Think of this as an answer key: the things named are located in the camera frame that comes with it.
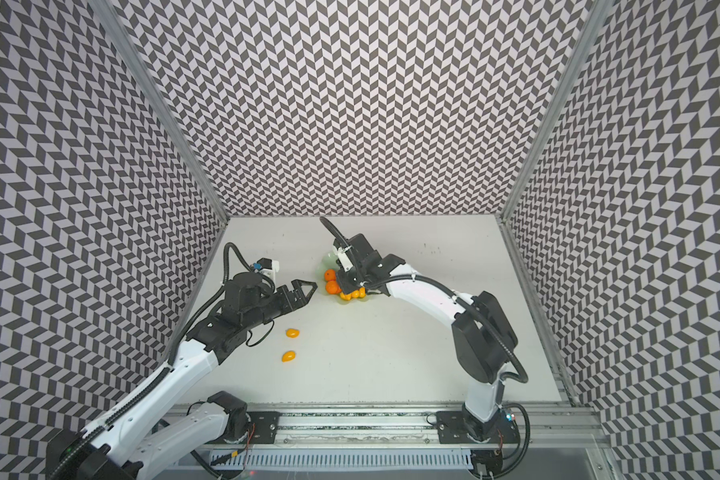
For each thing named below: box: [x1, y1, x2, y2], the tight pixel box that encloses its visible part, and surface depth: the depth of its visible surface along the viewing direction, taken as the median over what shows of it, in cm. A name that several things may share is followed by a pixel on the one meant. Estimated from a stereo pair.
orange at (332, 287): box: [326, 280, 342, 294], surface depth 95 cm
